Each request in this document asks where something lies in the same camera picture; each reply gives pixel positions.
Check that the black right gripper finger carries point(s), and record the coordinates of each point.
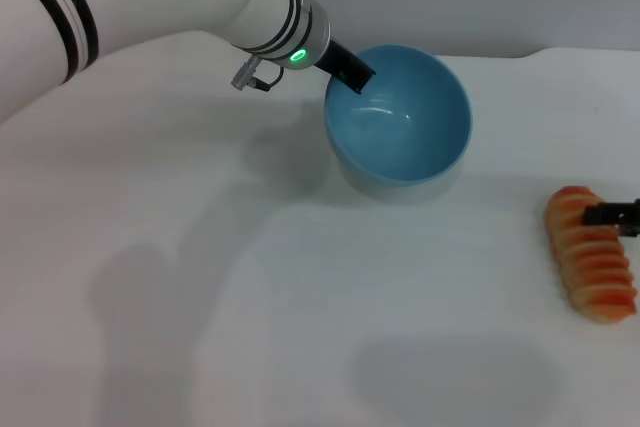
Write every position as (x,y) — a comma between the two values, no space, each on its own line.
(630,231)
(607,213)

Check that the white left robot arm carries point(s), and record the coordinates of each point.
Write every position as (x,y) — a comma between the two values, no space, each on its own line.
(150,2)

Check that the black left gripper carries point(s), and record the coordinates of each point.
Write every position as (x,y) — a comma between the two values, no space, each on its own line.
(337,61)

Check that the blue bowl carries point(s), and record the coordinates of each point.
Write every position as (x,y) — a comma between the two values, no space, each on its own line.
(400,137)

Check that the ridged orange bread loaf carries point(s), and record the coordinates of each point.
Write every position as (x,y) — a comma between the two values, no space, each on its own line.
(590,267)

